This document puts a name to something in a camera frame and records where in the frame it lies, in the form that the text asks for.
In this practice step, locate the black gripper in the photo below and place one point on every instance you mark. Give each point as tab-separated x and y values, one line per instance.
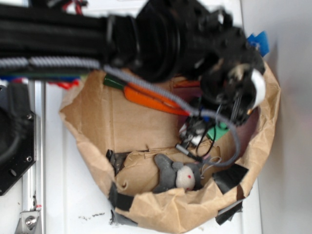
226	80

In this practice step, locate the green rectangular block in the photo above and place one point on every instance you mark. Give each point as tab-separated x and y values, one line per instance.
217	131

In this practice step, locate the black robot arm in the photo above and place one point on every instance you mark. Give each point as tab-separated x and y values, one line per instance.
166	38

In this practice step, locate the blue tape piece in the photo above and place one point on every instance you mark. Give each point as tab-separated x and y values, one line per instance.
260	42

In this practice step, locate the orange plastic carrot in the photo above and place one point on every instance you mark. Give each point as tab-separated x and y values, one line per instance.
144	97

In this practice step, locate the grey plush bunny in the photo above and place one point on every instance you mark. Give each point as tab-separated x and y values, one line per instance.
174	174

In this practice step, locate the crumpled brown paper bag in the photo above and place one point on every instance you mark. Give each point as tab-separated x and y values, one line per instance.
118	141

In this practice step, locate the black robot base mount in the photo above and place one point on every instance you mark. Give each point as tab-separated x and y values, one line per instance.
17	134

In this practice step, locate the aluminium extrusion rail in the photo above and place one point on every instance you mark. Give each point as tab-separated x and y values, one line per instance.
32	217

